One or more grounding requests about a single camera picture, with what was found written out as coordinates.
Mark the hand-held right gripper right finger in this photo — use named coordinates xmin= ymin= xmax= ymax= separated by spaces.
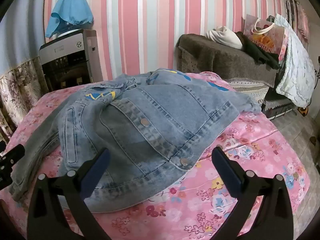
xmin=211 ymin=146 xmax=293 ymax=240

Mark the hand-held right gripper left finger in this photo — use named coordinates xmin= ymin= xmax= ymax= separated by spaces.
xmin=27 ymin=148 xmax=112 ymax=240

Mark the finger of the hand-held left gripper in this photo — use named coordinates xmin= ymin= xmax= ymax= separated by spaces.
xmin=0 ymin=144 xmax=25 ymax=167
xmin=0 ymin=166 xmax=13 ymax=189

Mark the blue denim jacket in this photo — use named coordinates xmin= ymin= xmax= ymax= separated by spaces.
xmin=11 ymin=67 xmax=262 ymax=213

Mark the pink floral bedsheet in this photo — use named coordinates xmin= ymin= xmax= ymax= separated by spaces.
xmin=0 ymin=71 xmax=312 ymax=240

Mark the floral curtain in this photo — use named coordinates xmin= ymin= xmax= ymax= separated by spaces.
xmin=0 ymin=56 xmax=49 ymax=143

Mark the storage box with lace trim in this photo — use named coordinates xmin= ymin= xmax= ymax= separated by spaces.
xmin=262 ymin=92 xmax=298 ymax=120

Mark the round lace-covered stool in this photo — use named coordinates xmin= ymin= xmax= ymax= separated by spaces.
xmin=225 ymin=77 xmax=269 ymax=108

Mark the grey water dispenser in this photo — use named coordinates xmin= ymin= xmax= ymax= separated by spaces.
xmin=39 ymin=29 xmax=105 ymax=92

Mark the pale blue quilt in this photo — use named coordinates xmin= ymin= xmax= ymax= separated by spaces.
xmin=274 ymin=14 xmax=315 ymax=108

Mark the black garment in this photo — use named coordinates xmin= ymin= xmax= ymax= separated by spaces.
xmin=236 ymin=31 xmax=282 ymax=69

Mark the white garment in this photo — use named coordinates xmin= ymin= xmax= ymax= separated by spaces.
xmin=205 ymin=26 xmax=243 ymax=50

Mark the floral paper shopping bag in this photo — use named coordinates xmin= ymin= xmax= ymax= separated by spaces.
xmin=244 ymin=14 xmax=287 ymax=55

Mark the blue cloth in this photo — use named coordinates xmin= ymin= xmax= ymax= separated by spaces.
xmin=45 ymin=0 xmax=94 ymax=38

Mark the pink wall hanging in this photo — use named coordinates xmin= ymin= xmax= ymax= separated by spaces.
xmin=296 ymin=2 xmax=310 ymax=39

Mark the wall poster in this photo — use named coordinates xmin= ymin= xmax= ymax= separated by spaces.
xmin=281 ymin=0 xmax=297 ymax=23

